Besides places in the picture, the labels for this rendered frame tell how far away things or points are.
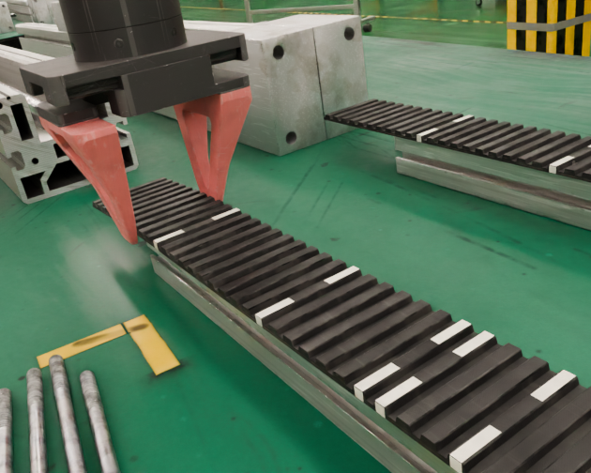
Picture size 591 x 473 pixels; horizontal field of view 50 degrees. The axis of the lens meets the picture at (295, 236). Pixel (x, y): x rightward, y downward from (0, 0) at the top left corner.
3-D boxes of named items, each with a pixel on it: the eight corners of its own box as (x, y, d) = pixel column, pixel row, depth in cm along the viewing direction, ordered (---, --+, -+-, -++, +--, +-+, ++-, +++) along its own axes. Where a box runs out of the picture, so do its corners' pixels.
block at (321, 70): (390, 117, 58) (382, 9, 54) (280, 157, 53) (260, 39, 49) (331, 105, 65) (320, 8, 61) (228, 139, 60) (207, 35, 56)
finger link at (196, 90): (115, 222, 38) (71, 66, 34) (219, 186, 42) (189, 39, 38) (160, 258, 33) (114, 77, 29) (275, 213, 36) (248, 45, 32)
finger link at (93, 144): (74, 237, 37) (23, 76, 33) (184, 199, 40) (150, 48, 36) (113, 276, 32) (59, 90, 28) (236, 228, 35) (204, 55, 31)
